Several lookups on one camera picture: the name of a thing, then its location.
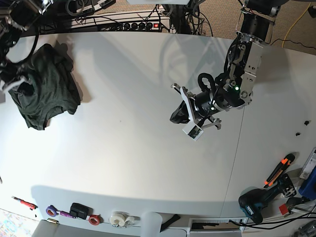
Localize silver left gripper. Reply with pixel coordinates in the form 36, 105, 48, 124
169, 33, 264, 130

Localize dark green t-shirt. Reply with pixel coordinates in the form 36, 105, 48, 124
9, 43, 81, 130

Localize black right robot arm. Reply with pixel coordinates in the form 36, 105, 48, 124
0, 0, 54, 83

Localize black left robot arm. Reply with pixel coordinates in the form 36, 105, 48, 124
170, 0, 283, 137

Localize orange black utility knife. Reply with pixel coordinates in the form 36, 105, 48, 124
263, 154, 295, 189

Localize white power strip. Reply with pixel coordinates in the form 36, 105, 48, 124
68, 10, 175, 33

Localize white tape dispenser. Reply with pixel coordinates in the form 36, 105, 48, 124
109, 211, 140, 228

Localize blue box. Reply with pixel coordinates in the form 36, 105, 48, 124
299, 168, 316, 200

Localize red tape roll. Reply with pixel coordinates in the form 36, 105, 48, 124
88, 215, 101, 226

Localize purple marker pen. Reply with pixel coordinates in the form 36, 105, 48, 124
58, 211, 76, 219

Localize purple tape roll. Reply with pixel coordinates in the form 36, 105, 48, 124
46, 205, 58, 217

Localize red screwdriver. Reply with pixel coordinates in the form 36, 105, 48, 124
12, 196, 37, 210

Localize teal black cordless drill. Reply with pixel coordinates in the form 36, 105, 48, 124
238, 173, 297, 225

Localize yellow cable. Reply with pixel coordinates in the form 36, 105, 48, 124
281, 4, 316, 49

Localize black action camera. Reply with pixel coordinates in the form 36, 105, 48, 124
69, 202, 89, 220

